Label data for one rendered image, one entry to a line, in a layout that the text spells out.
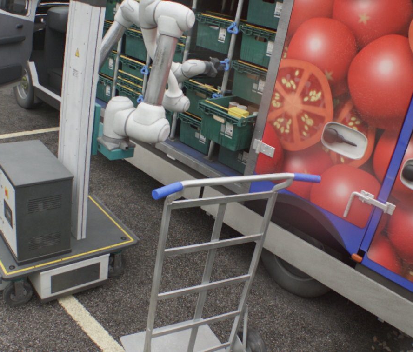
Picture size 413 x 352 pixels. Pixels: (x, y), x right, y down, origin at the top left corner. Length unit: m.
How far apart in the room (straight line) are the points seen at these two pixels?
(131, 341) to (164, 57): 1.60
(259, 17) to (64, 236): 1.93
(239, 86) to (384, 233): 1.47
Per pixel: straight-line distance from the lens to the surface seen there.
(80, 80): 2.46
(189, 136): 3.54
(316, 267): 2.87
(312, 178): 1.91
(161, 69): 2.27
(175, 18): 2.24
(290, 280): 3.18
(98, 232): 2.88
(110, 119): 2.39
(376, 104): 2.45
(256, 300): 3.06
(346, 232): 2.68
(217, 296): 3.00
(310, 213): 2.75
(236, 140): 2.87
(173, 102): 2.52
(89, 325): 2.67
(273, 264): 3.21
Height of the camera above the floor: 1.91
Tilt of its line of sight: 23 degrees down
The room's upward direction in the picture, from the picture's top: 12 degrees clockwise
